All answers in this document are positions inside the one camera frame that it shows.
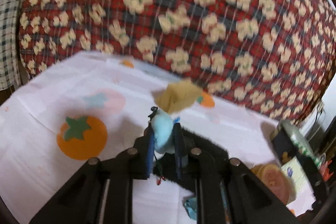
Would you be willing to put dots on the red plaid bear blanket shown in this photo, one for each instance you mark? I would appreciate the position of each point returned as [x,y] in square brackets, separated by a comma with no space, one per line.
[276,57]

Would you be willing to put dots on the yellow sponge block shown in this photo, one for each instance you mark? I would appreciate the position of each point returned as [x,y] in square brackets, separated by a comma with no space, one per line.
[178,96]

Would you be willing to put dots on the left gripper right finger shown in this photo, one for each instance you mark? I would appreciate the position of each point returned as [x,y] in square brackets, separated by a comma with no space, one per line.
[240,198]

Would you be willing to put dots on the black fuzzy cloth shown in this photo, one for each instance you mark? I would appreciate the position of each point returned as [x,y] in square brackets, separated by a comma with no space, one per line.
[193,158]

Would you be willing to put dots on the yellow tissue pack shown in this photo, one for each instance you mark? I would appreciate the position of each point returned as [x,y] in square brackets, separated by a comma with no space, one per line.
[296,176]

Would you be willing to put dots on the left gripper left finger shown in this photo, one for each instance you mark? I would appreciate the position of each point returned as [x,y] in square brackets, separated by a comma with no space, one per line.
[102,191]

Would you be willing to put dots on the checkered hanging cloth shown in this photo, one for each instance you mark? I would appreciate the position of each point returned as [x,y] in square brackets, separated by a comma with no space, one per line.
[9,58]

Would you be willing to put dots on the round metal tin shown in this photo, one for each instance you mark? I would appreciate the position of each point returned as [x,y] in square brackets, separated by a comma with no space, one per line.
[287,143]

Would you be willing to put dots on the yellow round lid container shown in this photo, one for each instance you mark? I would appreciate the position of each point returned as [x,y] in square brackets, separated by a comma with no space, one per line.
[275,180]

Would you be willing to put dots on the light blue plush toy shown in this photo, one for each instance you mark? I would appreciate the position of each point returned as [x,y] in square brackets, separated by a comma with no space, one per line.
[162,125]

